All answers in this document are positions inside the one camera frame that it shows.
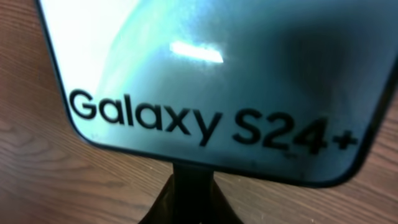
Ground Galaxy smartphone blue screen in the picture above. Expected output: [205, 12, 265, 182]
[36, 0, 397, 187]

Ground black USB charging cable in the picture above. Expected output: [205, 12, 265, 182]
[138, 162, 245, 224]

